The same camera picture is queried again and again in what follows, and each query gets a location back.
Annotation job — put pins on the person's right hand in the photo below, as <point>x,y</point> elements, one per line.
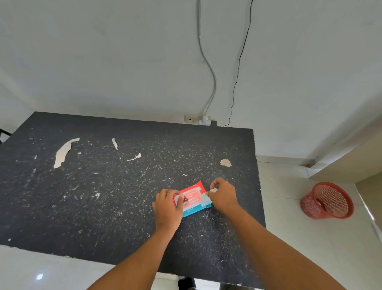
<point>225,195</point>

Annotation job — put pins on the person's left hand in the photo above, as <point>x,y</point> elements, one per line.
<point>167,213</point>

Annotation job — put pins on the person's left thumb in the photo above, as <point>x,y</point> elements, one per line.
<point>180,201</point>

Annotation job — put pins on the person's right thumb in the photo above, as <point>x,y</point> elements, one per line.
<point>210,195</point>

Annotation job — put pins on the red and blue wipes packet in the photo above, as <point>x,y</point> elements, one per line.
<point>195,198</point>

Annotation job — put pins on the person's right forearm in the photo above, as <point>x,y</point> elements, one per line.
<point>268,251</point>

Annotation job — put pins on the person's left forearm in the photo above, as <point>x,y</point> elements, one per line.
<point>140,263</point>

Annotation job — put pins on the white plug adapter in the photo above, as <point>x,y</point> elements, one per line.
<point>204,120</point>

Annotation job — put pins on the black table leg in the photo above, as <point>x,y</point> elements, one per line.
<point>186,283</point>

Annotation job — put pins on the red plastic mesh basket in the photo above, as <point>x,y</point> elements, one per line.
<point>326,201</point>

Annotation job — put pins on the white wall socket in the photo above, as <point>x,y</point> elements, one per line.
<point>189,118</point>

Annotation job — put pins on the black chair frame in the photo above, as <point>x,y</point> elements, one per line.
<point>4,134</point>

